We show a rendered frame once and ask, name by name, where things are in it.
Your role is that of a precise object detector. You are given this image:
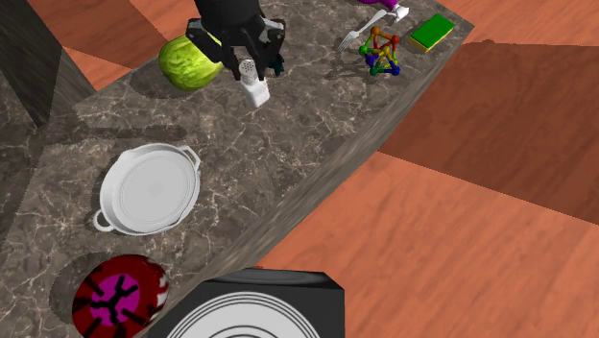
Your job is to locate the green and yellow sponge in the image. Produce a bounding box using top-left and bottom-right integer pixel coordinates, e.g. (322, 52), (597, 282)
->
(408, 12), (457, 55)

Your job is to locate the white fork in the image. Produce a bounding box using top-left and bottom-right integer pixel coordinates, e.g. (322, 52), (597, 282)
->
(336, 9), (390, 52)

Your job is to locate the white two-handled pan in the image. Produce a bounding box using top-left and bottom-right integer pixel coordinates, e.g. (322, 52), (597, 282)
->
(91, 142), (203, 236)

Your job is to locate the purple bottle with white cap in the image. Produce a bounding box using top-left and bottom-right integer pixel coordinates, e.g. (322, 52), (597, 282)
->
(357, 0), (411, 23)

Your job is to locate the colourful ball-and-stick toy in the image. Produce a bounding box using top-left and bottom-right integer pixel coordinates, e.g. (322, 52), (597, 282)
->
(358, 26), (402, 78)

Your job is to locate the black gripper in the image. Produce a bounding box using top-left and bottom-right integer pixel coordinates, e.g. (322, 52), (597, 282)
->
(185, 0), (287, 82)

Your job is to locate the green cabbage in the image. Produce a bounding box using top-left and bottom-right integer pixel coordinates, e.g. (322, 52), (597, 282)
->
(157, 35), (225, 92)

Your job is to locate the white salt shaker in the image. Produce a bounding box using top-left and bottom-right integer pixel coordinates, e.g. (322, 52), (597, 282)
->
(237, 58), (272, 109)

